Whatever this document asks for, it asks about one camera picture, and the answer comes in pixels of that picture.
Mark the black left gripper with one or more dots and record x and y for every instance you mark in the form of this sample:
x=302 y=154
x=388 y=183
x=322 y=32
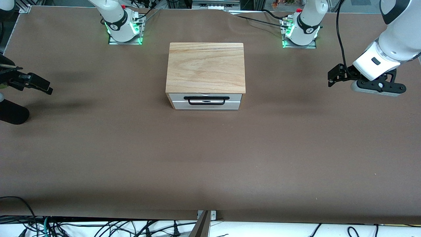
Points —
x=347 y=73

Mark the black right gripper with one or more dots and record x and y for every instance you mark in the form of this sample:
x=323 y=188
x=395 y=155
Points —
x=10 y=77

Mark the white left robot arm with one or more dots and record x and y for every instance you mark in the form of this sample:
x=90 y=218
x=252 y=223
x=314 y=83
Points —
x=398 y=33

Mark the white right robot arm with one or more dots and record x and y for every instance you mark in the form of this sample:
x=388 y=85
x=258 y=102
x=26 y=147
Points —
x=116 y=19

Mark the wooden drawer cabinet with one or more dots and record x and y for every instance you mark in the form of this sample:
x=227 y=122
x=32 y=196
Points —
x=205 y=67

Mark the black cylinder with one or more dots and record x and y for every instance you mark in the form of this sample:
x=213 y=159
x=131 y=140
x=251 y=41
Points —
x=13 y=113

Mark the grey metal rack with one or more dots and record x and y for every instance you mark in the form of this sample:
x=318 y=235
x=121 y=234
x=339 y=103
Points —
x=215 y=4

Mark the brown table mat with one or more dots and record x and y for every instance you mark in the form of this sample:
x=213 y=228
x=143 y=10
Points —
x=210 y=164

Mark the grey slanted beam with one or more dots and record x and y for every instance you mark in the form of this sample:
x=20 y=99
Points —
x=200 y=228

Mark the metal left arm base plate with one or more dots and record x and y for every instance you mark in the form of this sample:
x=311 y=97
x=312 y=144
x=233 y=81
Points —
x=312 y=45

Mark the aluminium corner bracket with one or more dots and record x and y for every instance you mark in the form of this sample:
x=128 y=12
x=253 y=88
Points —
x=25 y=9

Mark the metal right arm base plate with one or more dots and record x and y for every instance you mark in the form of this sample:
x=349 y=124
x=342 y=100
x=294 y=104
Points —
x=113 y=42

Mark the small metal bracket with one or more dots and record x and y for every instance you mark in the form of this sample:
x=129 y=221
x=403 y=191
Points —
x=213 y=214

